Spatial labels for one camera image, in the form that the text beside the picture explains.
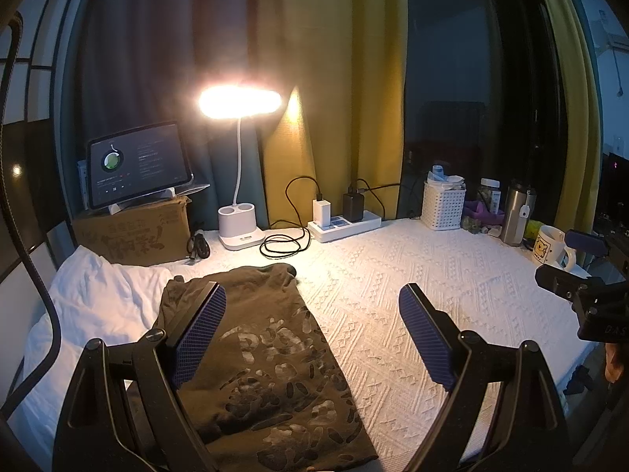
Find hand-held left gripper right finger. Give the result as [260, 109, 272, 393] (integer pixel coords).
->
[398, 282, 572, 472]

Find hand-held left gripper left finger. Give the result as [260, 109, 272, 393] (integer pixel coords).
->
[51, 281, 228, 472]

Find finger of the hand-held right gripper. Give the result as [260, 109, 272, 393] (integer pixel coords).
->
[563, 229, 629, 262]
[535, 264, 609, 304]

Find dark brown printed T-shirt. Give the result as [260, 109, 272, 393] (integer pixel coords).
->
[149, 263, 380, 472]

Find person's right hand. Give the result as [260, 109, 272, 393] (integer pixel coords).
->
[604, 341, 629, 385]

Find white cartoon mug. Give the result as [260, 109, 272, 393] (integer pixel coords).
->
[531, 224, 578, 271]

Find steel tumbler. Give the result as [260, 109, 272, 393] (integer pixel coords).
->
[499, 178, 537, 247]

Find white textured bedspread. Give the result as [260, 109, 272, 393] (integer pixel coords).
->
[146, 215, 606, 472]

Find purple cloth item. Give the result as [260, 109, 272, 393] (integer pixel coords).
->
[461, 199, 507, 230]

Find glass jar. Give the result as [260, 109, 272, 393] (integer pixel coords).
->
[478, 177, 503, 216]

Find white cloth pile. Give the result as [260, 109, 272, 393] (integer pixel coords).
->
[9, 244, 176, 454]

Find cardboard box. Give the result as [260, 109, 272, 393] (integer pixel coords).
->
[70, 195, 194, 265]

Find white plastic basket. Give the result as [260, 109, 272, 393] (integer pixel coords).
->
[421, 182, 467, 232]

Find white power strip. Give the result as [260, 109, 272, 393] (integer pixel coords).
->
[307, 210, 384, 244]

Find tablet stand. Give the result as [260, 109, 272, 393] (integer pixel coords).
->
[107, 181, 213, 216]

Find black charger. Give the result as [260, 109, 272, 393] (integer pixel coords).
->
[342, 191, 365, 224]

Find white and blue packets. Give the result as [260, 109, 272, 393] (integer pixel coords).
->
[425, 164, 466, 192]

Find olive yellow curtain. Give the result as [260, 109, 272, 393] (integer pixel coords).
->
[527, 0, 603, 230]

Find white charger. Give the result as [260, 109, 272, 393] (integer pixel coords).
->
[313, 197, 335, 230]

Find tablet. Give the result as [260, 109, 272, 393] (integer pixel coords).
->
[85, 121, 196, 210]

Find white desk lamp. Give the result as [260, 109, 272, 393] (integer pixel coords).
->
[197, 85, 284, 251]

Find dark teal curtain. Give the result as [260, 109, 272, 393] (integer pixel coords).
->
[80, 0, 269, 230]

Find black bundled cable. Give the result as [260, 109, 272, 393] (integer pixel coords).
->
[186, 227, 212, 261]

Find black coiled charger cable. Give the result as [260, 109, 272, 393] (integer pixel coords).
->
[258, 175, 326, 261]

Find black thin charger cable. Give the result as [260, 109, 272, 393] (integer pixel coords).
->
[351, 178, 429, 220]

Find black braided cable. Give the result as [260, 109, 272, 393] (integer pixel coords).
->
[0, 10, 63, 422]

